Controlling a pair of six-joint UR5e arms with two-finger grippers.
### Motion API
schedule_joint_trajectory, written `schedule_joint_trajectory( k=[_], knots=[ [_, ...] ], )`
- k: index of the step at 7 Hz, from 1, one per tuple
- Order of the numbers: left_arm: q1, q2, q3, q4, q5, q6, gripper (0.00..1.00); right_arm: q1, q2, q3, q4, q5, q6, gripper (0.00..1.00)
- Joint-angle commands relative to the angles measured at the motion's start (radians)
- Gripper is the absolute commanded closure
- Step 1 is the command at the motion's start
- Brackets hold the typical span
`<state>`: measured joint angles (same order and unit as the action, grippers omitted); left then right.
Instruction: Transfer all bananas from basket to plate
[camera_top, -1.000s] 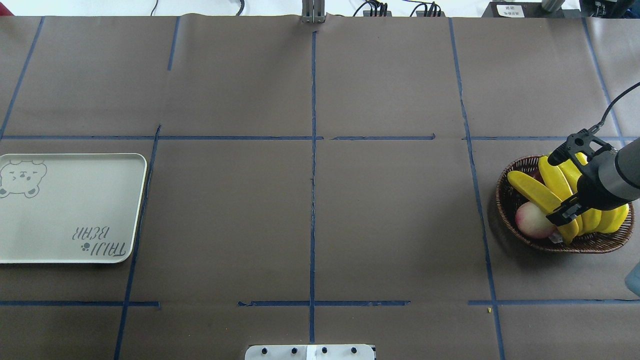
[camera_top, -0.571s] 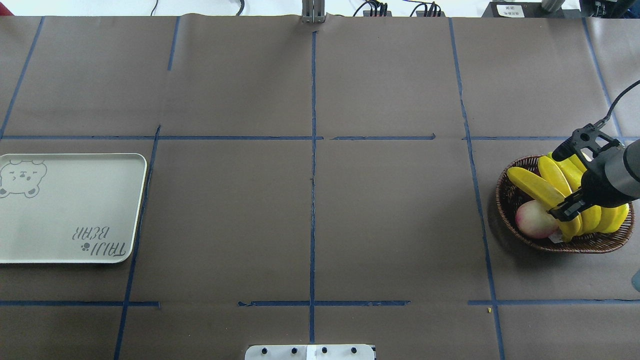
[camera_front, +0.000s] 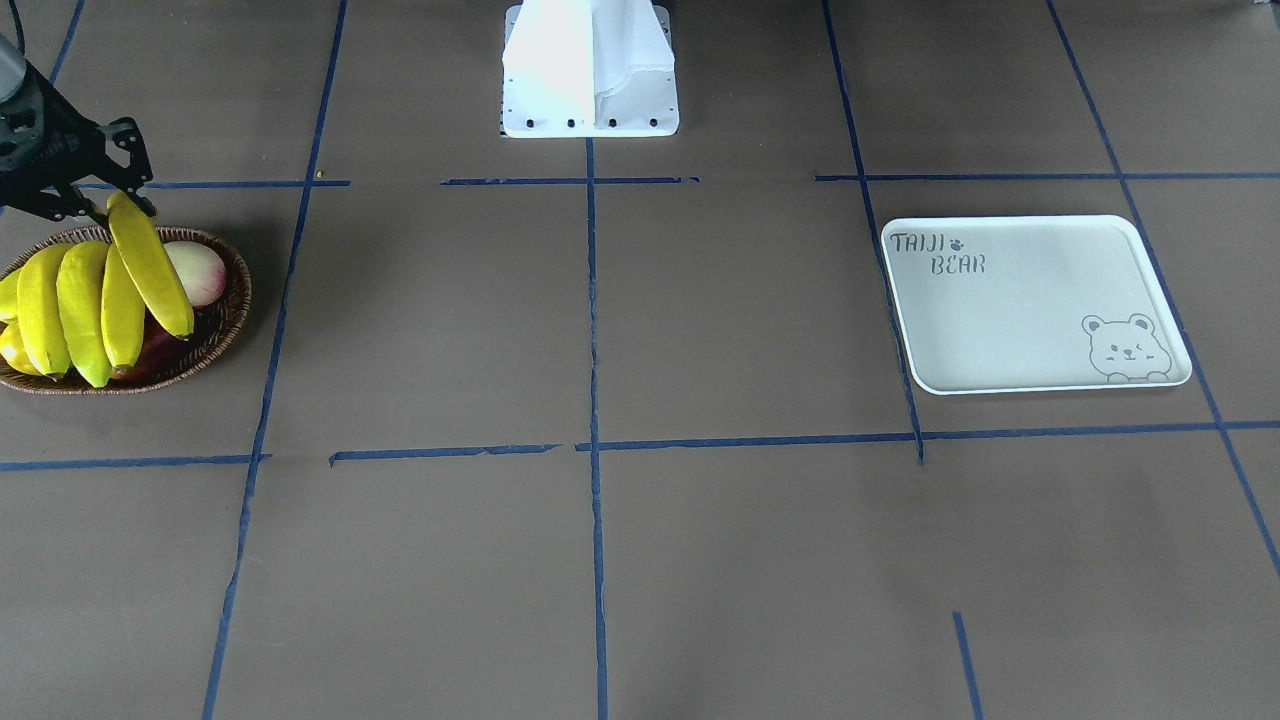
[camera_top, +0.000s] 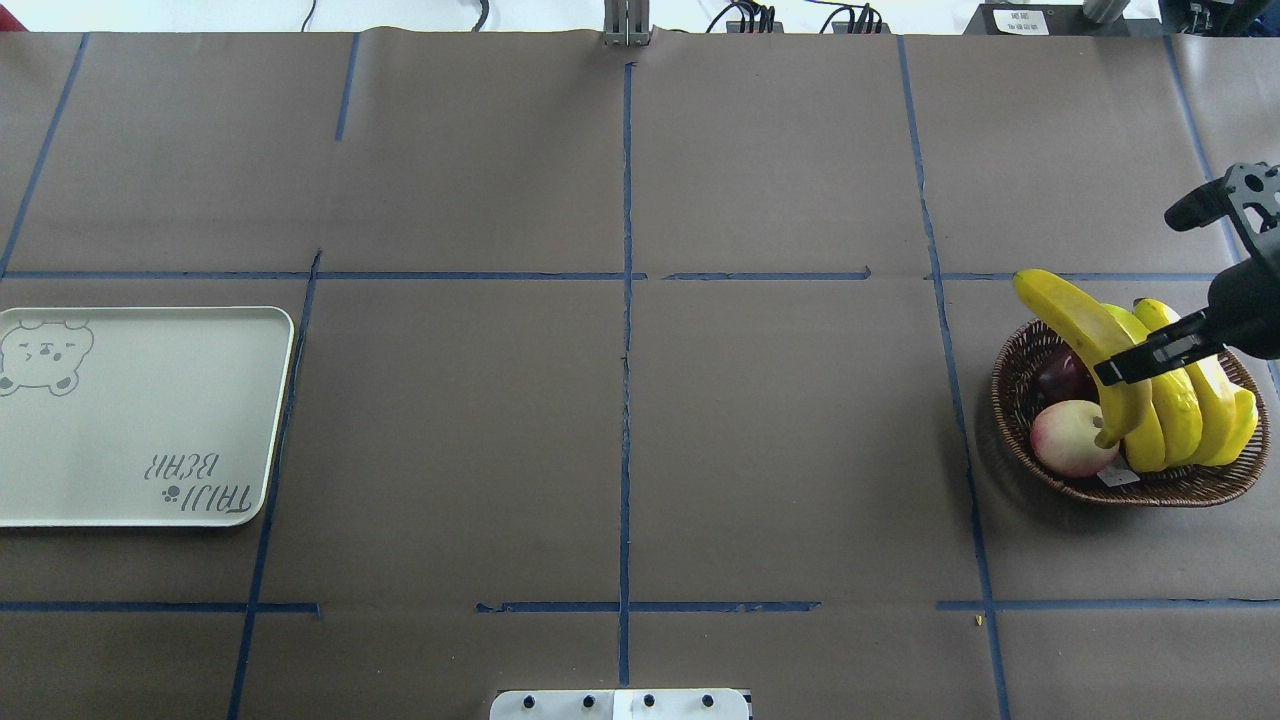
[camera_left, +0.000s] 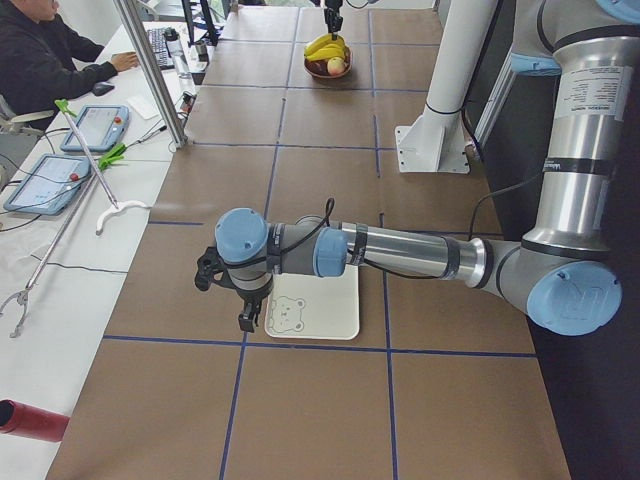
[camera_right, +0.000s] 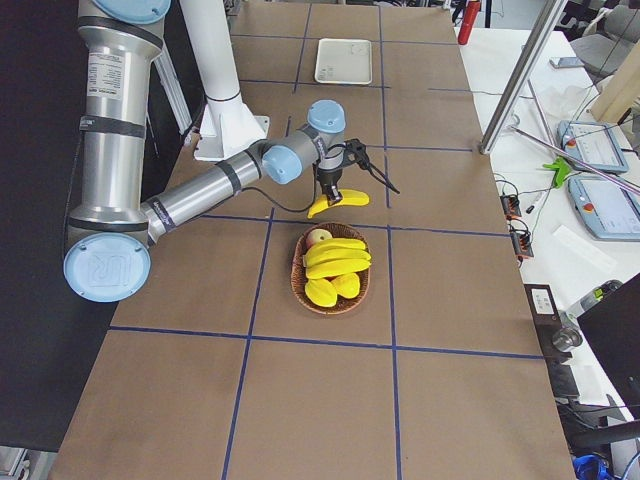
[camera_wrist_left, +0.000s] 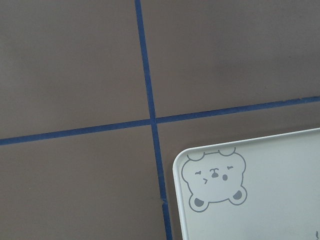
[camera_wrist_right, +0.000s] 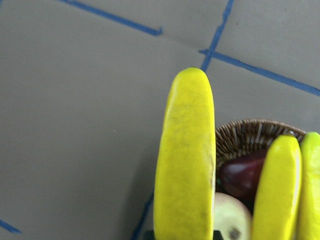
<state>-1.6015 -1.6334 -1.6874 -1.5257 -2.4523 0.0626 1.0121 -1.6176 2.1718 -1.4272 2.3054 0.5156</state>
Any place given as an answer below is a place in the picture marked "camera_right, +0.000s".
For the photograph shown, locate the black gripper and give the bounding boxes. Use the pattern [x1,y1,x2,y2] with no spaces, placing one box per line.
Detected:
[316,168,342,206]

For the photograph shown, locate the yellow banana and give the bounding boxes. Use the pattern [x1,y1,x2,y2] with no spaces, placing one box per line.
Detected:
[303,238,367,267]
[304,248,371,267]
[305,259,371,280]
[307,189,370,219]

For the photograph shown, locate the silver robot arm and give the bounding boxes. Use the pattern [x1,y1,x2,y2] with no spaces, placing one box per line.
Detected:
[63,1,346,303]

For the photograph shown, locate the pink white apple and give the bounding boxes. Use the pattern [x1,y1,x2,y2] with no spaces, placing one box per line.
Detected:
[305,228,333,249]

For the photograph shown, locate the white bear tray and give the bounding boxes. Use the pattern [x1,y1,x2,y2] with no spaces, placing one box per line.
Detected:
[314,38,373,85]

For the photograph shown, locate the orange electronics board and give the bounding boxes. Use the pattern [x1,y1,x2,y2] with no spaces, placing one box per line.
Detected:
[509,227,534,261]
[500,194,522,220]

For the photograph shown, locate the green tipped reacher grabber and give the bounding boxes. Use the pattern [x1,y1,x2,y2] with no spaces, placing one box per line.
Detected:
[514,127,640,194]

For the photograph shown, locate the red fire extinguisher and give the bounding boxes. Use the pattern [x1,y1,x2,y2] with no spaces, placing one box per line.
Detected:
[457,0,482,45]

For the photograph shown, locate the far teach pendant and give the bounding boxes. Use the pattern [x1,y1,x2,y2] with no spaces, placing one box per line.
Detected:
[557,120,629,174]

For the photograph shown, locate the teach pendant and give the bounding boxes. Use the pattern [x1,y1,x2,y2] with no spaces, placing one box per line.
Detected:
[567,176,639,241]
[557,120,629,174]

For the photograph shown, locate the metal cup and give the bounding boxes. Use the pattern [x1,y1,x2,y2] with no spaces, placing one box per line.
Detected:
[551,327,583,352]

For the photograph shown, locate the near teach pendant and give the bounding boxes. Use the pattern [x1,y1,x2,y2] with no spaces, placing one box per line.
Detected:
[567,176,639,241]

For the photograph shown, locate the black monitor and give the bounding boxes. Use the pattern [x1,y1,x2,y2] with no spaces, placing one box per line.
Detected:
[578,274,639,420]

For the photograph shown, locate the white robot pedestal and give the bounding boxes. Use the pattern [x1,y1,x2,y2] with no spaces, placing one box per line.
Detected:
[180,0,269,162]

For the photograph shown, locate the aluminium frame post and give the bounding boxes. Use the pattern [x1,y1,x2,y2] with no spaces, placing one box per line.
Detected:
[479,0,567,154]

